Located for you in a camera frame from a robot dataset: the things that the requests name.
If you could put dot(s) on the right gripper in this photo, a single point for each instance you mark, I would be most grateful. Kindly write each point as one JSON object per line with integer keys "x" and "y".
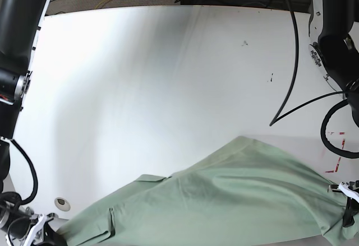
{"x": 15, "y": 227}

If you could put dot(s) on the green T-shirt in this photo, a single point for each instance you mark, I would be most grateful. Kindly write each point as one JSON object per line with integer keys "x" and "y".
{"x": 246, "y": 193}

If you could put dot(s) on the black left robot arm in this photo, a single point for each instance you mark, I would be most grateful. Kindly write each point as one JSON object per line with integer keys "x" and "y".
{"x": 334, "y": 52}

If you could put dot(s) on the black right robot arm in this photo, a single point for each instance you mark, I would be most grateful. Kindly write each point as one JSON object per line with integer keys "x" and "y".
{"x": 20, "y": 21}

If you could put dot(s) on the left table grommet hole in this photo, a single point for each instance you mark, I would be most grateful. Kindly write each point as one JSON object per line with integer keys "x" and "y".
{"x": 62, "y": 204}

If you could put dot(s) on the red tape rectangle marking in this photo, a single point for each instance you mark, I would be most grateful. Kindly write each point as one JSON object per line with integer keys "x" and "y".
{"x": 331, "y": 161}

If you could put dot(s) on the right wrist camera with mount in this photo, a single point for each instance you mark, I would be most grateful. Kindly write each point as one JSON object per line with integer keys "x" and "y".
{"x": 36, "y": 233}

